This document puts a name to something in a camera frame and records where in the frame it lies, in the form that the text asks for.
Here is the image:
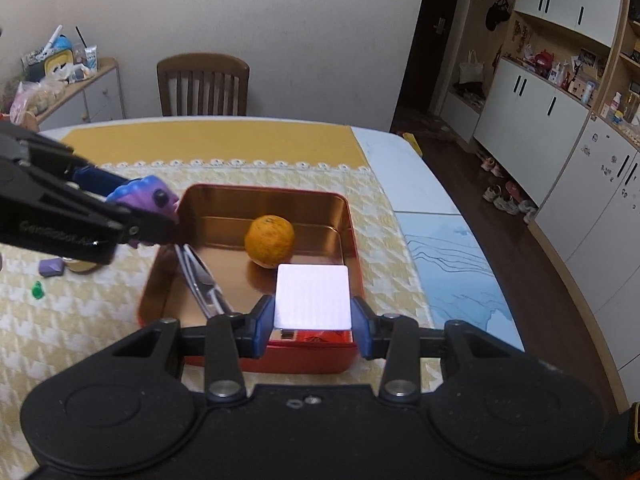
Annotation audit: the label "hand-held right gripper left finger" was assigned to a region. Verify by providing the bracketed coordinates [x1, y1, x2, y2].
[112, 294, 277, 404]

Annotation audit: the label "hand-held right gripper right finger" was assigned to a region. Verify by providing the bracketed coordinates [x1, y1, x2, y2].
[350, 295, 526, 404]

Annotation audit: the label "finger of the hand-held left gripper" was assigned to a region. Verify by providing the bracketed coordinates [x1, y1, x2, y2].
[72, 165, 132, 199]
[106, 199, 179, 247]

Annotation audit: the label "purple squishy toy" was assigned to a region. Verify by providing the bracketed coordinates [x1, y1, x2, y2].
[106, 175, 181, 248]

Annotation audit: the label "red foil packet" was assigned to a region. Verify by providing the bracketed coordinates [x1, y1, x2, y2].
[295, 330, 354, 346]

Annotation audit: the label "red tin box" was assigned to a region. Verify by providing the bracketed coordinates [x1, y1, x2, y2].
[137, 184, 362, 375]

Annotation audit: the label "pink sticky note pad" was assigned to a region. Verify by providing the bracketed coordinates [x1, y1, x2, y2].
[272, 263, 353, 332]

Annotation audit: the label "white frame sunglasses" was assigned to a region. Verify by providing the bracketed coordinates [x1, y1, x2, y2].
[175, 243, 236, 318]

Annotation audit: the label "orange fruit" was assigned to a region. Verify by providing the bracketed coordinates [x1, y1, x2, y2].
[244, 214, 295, 268]

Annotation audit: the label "low white side cabinet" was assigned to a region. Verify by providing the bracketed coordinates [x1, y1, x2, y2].
[27, 56, 126, 133]

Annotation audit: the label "yellow houndstooth table runner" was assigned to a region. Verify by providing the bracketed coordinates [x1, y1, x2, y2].
[0, 122, 436, 461]

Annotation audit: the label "clear plastic snack bag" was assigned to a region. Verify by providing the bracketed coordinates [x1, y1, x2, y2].
[10, 77, 66, 121]

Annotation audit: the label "yellow storage box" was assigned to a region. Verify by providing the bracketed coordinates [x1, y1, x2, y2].
[42, 47, 76, 81]

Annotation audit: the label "white tube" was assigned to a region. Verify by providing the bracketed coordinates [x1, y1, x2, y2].
[44, 24, 64, 56]

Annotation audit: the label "brown wooden chair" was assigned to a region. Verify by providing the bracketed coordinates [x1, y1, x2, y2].
[156, 52, 251, 118]

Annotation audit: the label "row of shoes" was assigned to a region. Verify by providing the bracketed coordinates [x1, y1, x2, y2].
[477, 154, 540, 225]

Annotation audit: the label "dark door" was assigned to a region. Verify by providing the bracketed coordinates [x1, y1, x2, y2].
[390, 0, 476, 133]

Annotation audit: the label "cream tote bag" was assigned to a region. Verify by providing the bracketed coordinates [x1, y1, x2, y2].
[459, 50, 486, 85]

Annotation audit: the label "black hanging bag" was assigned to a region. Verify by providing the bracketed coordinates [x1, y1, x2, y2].
[486, 0, 512, 31]

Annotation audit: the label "white wooden wall cabinet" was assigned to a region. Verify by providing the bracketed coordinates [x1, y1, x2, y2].
[442, 0, 640, 401]

